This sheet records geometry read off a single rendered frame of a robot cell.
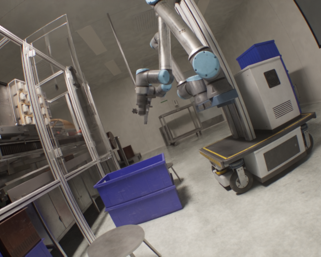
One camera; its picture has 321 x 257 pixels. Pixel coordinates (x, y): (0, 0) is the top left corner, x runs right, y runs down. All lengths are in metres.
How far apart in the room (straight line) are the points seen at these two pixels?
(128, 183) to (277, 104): 1.28
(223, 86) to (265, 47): 1.71
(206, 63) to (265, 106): 0.57
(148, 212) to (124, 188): 0.28
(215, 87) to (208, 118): 5.21
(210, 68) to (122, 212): 1.22
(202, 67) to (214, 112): 5.47
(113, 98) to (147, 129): 1.58
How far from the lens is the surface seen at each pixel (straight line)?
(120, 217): 1.56
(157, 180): 1.40
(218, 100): 1.18
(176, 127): 6.20
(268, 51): 2.84
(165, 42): 1.35
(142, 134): 6.19
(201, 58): 1.06
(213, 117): 6.46
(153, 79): 1.18
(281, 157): 1.40
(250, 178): 1.39
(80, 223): 1.47
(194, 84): 1.68
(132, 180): 1.42
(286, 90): 1.55
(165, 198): 1.45
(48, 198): 1.74
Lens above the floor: 0.67
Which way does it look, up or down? 1 degrees down
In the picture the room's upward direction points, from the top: 22 degrees counter-clockwise
